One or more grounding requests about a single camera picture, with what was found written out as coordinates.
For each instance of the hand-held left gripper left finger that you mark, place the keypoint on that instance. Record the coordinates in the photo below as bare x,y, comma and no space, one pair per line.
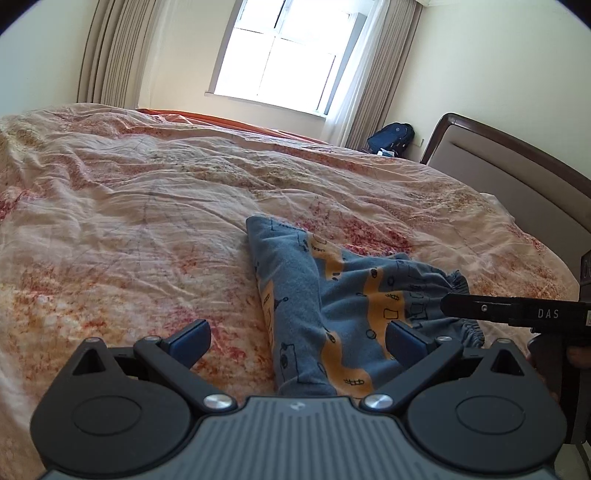
194,342

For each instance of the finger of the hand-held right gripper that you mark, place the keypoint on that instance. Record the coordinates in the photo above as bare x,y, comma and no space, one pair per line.
498,310

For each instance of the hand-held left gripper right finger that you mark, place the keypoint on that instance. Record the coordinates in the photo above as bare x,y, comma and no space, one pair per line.
406,345

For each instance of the blue printed pants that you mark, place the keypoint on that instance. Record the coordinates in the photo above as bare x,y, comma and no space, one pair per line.
323,314

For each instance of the person's right hand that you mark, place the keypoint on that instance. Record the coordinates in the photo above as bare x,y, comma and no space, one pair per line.
579,357

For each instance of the floral quilt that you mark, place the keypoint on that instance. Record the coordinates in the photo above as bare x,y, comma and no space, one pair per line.
138,221

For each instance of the padded bed headboard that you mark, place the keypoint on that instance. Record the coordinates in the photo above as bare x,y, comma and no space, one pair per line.
517,170

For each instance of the blue backpack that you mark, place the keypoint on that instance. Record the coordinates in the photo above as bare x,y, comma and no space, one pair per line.
391,138

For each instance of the orange bed sheet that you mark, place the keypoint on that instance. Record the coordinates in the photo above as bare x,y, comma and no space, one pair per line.
221,120

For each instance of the white sheer curtain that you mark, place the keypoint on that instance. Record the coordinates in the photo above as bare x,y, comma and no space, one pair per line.
351,87

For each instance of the window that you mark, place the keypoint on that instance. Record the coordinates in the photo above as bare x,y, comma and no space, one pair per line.
286,55

